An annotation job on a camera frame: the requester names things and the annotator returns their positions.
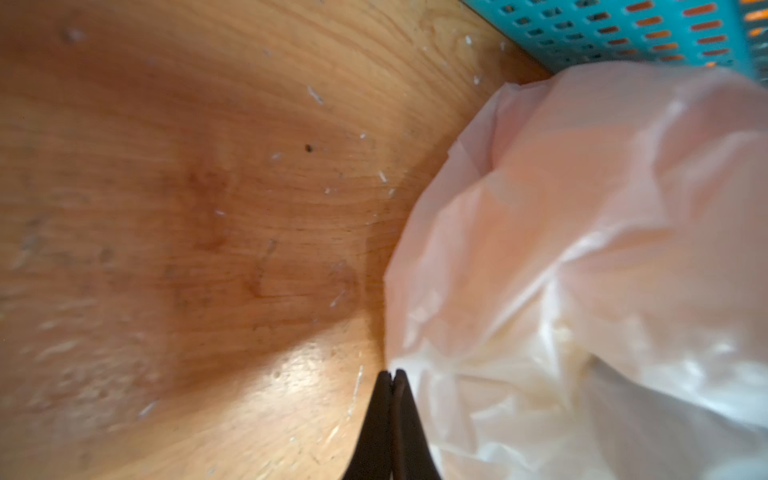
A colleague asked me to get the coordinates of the white plastic bag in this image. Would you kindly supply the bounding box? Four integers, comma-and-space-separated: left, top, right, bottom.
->
385, 62, 767, 479

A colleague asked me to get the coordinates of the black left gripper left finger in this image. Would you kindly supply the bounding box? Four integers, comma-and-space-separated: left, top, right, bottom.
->
341, 371, 393, 480

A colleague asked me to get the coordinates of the teal plastic basket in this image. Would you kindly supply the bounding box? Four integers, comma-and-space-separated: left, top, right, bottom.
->
467, 0, 767, 85

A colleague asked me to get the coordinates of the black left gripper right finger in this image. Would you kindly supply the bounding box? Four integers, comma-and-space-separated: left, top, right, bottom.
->
391, 369, 441, 480

